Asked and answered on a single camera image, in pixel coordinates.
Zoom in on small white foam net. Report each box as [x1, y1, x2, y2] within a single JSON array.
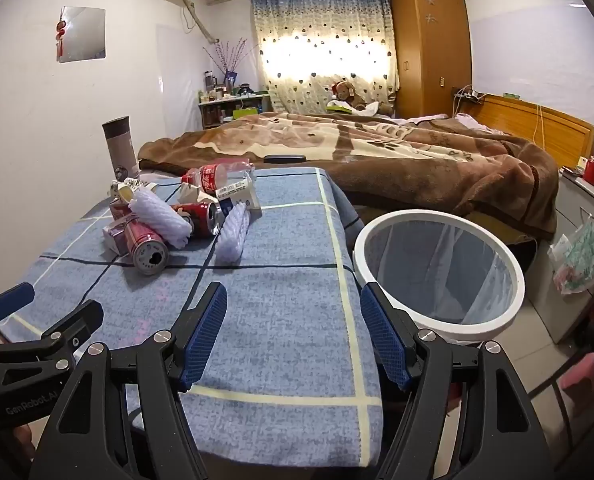
[[214, 202, 252, 266]]

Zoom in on brown bed base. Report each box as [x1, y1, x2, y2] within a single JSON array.
[[352, 205, 535, 243]]

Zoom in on printed paper cup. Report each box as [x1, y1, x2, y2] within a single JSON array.
[[110, 179, 154, 202]]

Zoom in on large white foam net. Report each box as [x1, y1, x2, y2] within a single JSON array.
[[130, 190, 193, 250]]

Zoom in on red hanging ornament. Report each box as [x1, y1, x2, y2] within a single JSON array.
[[54, 19, 70, 61]]

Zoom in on cluttered white shelf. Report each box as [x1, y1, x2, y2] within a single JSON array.
[[198, 91, 270, 130]]

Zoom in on wall mirror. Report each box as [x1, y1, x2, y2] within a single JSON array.
[[57, 6, 107, 63]]

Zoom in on beige paper cup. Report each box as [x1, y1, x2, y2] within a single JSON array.
[[178, 182, 204, 206]]

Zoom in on crushed red soda can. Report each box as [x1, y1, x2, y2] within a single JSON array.
[[172, 200, 225, 238], [124, 220, 170, 275]]

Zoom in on purple flower branches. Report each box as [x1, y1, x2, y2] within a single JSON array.
[[202, 37, 259, 86]]

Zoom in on brown printed blanket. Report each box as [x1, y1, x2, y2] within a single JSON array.
[[137, 111, 560, 241]]

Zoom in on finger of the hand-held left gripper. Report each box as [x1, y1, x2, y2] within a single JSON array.
[[37, 300, 105, 361], [0, 281, 35, 346]]

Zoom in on white labelled box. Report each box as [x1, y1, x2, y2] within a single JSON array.
[[216, 172, 263, 213]]

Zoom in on white round trash bin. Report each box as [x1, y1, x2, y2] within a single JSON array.
[[353, 210, 526, 348]]

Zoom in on grey thermos bottle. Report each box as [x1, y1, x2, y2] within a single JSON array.
[[102, 116, 140, 183]]

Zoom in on clear plastic bottle red label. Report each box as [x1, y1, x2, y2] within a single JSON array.
[[181, 159, 253, 196]]

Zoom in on blue checked tablecloth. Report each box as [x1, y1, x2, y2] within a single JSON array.
[[0, 166, 383, 466]]

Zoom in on brown teddy bear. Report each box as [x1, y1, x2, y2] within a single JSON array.
[[329, 80, 395, 117]]

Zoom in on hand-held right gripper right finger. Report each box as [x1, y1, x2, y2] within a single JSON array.
[[359, 281, 550, 480]]

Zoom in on wooden wardrobe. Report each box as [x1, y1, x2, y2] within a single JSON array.
[[391, 0, 472, 120]]

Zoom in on grey nightstand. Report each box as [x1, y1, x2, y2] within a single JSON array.
[[524, 167, 594, 343]]

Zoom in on pink stool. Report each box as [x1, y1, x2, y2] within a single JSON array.
[[559, 352, 594, 406]]

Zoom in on patterned window curtain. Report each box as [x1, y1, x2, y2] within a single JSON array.
[[250, 0, 400, 116]]

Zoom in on air conditioner pipe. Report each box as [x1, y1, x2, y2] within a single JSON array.
[[177, 0, 220, 43]]

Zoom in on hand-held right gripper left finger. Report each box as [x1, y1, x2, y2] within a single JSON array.
[[28, 281, 229, 480]]

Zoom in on wooden headboard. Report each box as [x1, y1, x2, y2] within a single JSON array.
[[452, 92, 594, 171]]

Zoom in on yellow cable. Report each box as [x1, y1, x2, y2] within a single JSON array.
[[529, 104, 545, 147]]

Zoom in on pink bed sheet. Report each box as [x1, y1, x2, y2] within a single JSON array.
[[397, 112, 508, 133]]

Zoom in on hanging plastic bag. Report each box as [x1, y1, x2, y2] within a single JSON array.
[[548, 210, 594, 296]]

